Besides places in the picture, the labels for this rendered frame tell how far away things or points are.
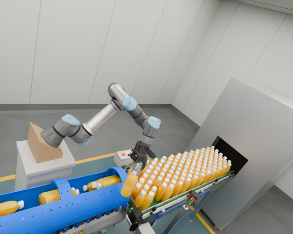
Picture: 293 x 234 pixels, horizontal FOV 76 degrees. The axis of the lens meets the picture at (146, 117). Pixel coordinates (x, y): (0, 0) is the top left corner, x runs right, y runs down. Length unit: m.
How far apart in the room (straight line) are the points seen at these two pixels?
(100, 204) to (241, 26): 5.17
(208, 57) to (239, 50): 0.82
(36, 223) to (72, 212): 0.18
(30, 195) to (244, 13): 5.51
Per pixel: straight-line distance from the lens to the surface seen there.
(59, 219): 1.25
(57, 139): 1.42
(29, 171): 1.44
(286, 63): 5.16
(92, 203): 1.30
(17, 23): 3.50
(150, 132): 1.05
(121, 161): 1.76
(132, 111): 1.06
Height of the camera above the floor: 2.22
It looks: 26 degrees down
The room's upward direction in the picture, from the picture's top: 24 degrees clockwise
